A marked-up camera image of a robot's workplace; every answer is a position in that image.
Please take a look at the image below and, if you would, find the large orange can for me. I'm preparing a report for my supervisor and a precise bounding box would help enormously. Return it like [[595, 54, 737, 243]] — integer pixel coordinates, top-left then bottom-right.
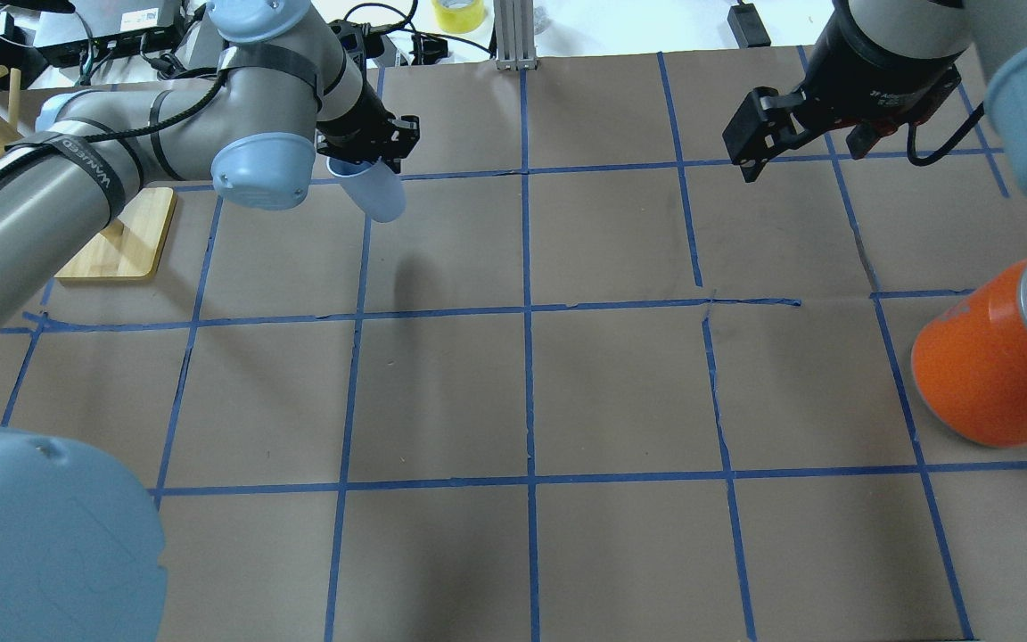
[[910, 259, 1027, 449]]

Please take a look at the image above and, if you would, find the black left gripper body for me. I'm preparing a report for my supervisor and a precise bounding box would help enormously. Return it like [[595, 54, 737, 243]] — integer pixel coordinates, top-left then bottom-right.
[[316, 107, 421, 172]]

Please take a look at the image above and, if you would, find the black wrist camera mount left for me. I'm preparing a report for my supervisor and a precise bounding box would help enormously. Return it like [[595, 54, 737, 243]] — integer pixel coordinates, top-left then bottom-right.
[[329, 20, 397, 69]]

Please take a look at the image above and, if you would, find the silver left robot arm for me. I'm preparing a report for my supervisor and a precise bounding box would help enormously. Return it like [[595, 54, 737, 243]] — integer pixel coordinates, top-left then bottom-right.
[[0, 1, 420, 641]]

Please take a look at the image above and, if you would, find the yellow tape roll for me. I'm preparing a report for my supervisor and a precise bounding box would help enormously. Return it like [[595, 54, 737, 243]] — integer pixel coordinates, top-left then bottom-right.
[[431, 0, 488, 34]]

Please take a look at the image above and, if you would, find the wooden mug tree stand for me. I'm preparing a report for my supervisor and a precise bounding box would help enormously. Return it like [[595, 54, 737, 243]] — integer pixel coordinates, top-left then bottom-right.
[[0, 64, 178, 284]]

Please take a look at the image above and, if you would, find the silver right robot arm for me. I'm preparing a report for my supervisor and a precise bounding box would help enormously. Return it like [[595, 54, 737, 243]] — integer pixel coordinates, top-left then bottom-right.
[[722, 1, 1027, 196]]

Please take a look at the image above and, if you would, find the light blue plastic cup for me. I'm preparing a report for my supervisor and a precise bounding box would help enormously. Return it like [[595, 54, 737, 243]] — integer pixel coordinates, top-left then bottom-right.
[[326, 157, 407, 223]]

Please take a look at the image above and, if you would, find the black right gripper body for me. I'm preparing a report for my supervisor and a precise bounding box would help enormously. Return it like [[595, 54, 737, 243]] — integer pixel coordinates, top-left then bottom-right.
[[722, 85, 814, 169]]

